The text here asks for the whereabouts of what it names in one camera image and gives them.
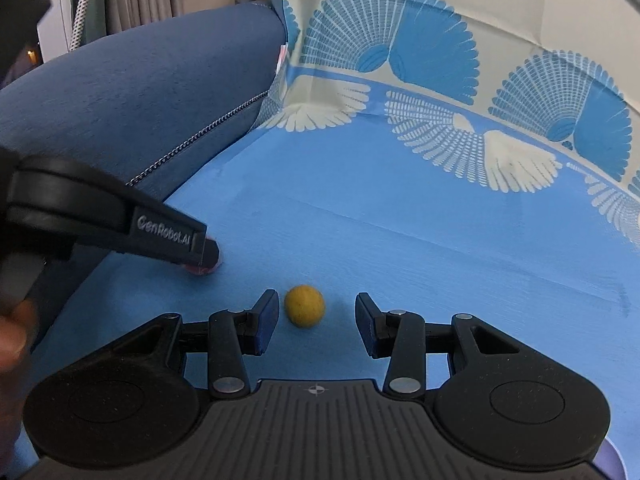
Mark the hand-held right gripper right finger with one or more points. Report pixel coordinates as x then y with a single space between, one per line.
364 325

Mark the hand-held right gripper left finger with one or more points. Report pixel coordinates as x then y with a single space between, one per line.
267 320

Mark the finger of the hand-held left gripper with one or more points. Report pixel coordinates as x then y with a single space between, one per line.
165 232

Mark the small yellow-green fruit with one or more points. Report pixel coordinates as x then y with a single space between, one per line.
305 306

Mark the red plastic-wrapped fruit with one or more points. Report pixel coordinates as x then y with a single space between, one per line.
202 271

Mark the pale purple plate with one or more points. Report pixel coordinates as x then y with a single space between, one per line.
614 462

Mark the person's left hand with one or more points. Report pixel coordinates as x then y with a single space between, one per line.
12 342

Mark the blue fan-print blanket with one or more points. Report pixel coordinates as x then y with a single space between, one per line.
400 235

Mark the white appliance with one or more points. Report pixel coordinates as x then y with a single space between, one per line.
52 30

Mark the dark blurred object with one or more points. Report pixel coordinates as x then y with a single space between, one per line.
20 20

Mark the pink fabric label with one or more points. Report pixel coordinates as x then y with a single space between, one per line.
282 60

